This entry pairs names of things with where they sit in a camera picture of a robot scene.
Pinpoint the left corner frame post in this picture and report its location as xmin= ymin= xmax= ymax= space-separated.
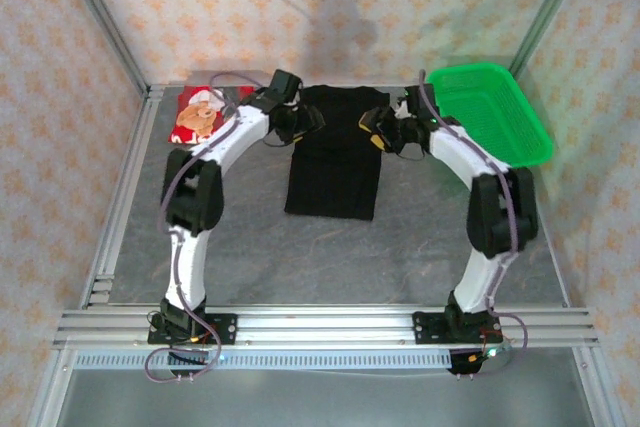
xmin=52 ymin=0 xmax=151 ymax=93

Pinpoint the grey metal sheet panel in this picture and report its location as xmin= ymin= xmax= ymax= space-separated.
xmin=54 ymin=369 xmax=596 ymax=427

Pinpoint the right corner frame post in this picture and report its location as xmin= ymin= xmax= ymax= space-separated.
xmin=507 ymin=0 xmax=596 ymax=81

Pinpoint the green plastic basket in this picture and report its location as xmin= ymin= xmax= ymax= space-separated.
xmin=425 ymin=62 xmax=554 ymax=171

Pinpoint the black t-shirt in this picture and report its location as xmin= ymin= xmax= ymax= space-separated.
xmin=283 ymin=84 xmax=391 ymax=222

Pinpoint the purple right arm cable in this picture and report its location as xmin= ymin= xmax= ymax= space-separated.
xmin=418 ymin=69 xmax=532 ymax=379

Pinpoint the aluminium frame leg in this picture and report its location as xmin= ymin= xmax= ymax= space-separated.
xmin=572 ymin=346 xmax=626 ymax=427
xmin=27 ymin=346 xmax=76 ymax=427

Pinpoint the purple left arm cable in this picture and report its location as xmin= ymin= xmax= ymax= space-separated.
xmin=143 ymin=70 xmax=274 ymax=383

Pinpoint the slotted grey cable duct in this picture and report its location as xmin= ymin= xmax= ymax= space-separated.
xmin=74 ymin=349 xmax=454 ymax=372

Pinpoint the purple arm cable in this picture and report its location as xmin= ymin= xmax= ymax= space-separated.
xmin=418 ymin=69 xmax=532 ymax=379
xmin=143 ymin=70 xmax=274 ymax=383

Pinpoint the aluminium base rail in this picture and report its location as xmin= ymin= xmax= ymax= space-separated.
xmin=54 ymin=309 xmax=599 ymax=348

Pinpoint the red bear print t-shirt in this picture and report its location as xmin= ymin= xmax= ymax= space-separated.
xmin=168 ymin=85 xmax=256 ymax=146

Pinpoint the corner frame post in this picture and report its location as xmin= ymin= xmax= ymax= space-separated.
xmin=507 ymin=0 xmax=596 ymax=81
xmin=52 ymin=0 xmax=151 ymax=93

